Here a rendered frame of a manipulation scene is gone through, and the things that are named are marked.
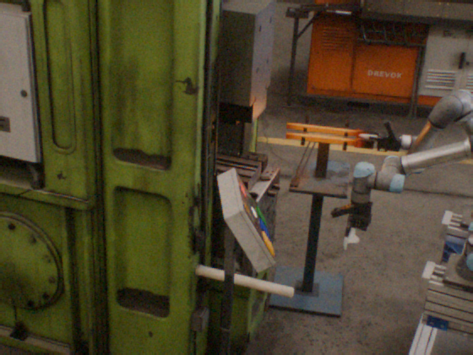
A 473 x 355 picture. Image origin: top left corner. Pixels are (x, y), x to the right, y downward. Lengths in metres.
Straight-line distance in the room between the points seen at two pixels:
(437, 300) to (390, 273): 1.36
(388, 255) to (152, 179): 2.08
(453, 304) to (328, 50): 3.90
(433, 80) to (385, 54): 0.50
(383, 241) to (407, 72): 2.33
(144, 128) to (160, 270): 0.70
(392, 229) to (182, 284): 2.08
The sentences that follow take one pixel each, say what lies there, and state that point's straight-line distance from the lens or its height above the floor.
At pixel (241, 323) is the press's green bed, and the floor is 0.20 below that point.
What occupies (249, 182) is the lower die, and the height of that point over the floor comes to 0.97.
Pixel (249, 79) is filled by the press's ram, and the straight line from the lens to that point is 3.08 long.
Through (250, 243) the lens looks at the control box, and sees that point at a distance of 2.75.
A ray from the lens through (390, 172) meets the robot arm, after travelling 2.90.
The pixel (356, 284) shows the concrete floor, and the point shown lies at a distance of 4.46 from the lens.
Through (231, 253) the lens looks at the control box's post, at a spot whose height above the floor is 0.91.
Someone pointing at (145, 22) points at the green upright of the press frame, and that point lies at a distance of 2.96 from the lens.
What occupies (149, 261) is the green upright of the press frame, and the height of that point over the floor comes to 0.61.
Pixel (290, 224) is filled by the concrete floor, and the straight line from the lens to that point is 4.95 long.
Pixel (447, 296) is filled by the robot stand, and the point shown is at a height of 0.71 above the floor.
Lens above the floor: 2.54
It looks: 28 degrees down
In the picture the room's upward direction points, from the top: 3 degrees clockwise
